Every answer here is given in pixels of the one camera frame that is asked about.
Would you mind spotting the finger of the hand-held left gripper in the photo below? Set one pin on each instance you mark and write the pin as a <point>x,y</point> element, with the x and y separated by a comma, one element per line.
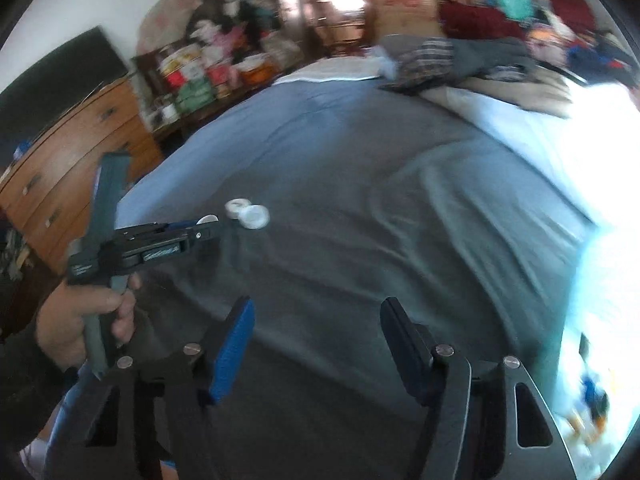
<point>180,224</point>
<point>207,235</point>

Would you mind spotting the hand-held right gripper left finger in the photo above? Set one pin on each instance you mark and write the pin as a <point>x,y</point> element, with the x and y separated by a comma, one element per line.
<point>232,350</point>

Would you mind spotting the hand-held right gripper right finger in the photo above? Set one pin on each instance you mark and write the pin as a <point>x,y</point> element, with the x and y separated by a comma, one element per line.
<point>405,355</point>

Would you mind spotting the pile of white bottle caps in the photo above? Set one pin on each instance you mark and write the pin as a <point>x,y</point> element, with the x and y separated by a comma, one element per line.
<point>254,217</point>

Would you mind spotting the person's left forearm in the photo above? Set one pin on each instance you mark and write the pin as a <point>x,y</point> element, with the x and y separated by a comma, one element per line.
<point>25,395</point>

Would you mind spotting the person's left hand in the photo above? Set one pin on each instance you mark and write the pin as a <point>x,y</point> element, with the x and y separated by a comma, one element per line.
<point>65,320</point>

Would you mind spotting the dark wooden side table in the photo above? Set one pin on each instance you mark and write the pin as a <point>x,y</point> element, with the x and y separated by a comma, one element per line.
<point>170,125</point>

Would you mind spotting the wooden dresser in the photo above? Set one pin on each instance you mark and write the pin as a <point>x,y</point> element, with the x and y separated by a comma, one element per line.
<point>75,160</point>

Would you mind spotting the dark patterned cloth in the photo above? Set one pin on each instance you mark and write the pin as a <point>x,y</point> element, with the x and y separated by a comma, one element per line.
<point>12,255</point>

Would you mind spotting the pile of shopping bags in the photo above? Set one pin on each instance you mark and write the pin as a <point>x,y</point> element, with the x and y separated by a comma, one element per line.
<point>200,80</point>

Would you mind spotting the black television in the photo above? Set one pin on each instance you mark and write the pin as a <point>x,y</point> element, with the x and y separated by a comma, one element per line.
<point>60,80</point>

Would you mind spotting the cream knitted towel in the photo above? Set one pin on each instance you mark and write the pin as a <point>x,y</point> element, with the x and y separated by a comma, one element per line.
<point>330,72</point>

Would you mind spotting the pink patterned round board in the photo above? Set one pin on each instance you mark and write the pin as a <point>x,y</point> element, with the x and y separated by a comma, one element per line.
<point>165,20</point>

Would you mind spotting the heap of mixed clothes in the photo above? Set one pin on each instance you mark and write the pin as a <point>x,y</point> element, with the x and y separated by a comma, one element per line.
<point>230,15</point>

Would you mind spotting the white bed sheet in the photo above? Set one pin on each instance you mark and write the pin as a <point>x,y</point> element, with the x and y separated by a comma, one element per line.
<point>575,150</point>

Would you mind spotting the plaid shirt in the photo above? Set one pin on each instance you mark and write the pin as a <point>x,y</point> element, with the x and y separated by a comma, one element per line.
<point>420,62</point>

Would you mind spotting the dark red cloth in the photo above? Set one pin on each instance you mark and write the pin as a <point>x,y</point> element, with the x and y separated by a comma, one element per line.
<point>475,20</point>

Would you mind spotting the heap of colourful clothes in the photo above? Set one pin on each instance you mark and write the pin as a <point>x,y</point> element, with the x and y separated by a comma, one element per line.
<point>580,40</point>

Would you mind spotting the teal round bag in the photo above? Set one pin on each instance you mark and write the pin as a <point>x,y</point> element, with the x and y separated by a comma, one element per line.
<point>510,2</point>

